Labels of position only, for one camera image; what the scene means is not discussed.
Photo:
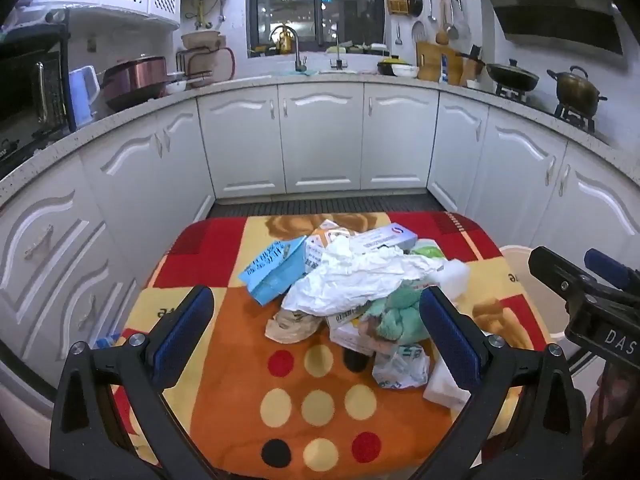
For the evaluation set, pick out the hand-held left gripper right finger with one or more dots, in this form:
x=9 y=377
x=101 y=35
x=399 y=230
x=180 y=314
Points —
x=450 y=340

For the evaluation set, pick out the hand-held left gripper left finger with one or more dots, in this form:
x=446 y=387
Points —
x=185 y=330

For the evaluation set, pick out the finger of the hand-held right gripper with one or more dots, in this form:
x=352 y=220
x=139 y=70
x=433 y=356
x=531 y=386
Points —
x=550 y=265
x=602 y=265

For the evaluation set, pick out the cream plastic bin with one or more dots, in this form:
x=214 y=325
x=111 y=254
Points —
x=535 y=305

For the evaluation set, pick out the white napkin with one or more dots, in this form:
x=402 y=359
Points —
x=442 y=385

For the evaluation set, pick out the clear printed wrapper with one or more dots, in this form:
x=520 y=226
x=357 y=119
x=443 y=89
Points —
x=400 y=367

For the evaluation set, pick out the green white plastic bag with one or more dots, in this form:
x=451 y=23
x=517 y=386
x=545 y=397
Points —
x=427 y=250

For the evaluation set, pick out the white barcode box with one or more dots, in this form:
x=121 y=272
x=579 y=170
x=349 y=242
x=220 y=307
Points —
x=350 y=332

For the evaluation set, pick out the beige paper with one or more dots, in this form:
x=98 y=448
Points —
x=290 y=327

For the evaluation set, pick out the blue snack wrapper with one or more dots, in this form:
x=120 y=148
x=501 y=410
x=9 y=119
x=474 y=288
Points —
x=272 y=270

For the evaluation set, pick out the white paper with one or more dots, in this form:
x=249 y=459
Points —
x=350 y=280

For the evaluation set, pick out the white blue long box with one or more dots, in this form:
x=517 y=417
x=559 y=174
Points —
x=385 y=237

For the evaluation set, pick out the white printed small box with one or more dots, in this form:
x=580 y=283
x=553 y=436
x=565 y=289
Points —
x=316 y=255

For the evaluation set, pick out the white orange box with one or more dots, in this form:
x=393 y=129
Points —
x=332 y=230

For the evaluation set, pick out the person's right hand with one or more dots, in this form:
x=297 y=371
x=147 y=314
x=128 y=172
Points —
x=620 y=410

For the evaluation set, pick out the printed red yellow blanket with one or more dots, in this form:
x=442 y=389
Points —
x=240 y=360

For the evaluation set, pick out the black gas stove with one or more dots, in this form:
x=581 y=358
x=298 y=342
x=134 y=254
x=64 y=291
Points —
x=575 y=121

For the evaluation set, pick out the brass lidded pot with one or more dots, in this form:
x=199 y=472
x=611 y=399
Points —
x=575 y=92

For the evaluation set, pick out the black lidded wok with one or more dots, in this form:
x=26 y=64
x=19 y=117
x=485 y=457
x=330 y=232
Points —
x=512 y=77

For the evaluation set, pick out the knife block with knives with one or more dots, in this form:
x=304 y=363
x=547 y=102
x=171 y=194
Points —
x=472 y=70

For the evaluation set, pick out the blue white salt bag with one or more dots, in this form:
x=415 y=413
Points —
x=444 y=70

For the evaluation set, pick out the wooden cutting board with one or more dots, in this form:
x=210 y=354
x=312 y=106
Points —
x=429 y=62

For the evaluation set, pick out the white base cabinets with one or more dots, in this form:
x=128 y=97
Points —
x=320 y=135

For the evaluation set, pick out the white bowl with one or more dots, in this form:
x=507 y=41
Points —
x=176 y=87

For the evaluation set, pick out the yellow lidded casserole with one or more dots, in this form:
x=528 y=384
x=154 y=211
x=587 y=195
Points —
x=397 y=67

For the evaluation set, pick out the red rice cooker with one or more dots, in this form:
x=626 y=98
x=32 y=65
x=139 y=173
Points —
x=132 y=82

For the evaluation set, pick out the wooden spatula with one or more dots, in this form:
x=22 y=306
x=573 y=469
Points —
x=442 y=35

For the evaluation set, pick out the steel slotted turner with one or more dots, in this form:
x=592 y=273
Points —
x=452 y=30

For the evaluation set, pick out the black range hood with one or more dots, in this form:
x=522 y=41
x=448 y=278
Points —
x=550 y=5

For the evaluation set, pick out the white round hanging utensil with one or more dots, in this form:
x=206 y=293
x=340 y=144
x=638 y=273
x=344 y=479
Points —
x=418 y=31

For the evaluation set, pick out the steel ladle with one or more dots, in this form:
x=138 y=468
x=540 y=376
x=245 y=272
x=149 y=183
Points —
x=431 y=15

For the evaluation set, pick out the white windowsill container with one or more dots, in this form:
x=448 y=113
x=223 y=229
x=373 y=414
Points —
x=378 y=47

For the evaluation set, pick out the black microwave oven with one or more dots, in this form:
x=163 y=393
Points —
x=30 y=95

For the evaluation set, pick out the beige basin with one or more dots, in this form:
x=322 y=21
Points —
x=201 y=40

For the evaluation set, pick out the tall steel faucet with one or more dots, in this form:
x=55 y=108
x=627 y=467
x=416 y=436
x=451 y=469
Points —
x=299 y=60

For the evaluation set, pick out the small steel faucet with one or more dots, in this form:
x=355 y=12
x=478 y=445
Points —
x=339 y=57

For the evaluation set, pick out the yellow bottle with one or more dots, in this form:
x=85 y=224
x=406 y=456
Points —
x=285 y=40

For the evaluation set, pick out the yellow gas valve pipes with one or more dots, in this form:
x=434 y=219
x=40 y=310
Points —
x=201 y=20

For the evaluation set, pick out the dark kitchen window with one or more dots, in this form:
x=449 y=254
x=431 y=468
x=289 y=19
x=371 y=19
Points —
x=350 y=5

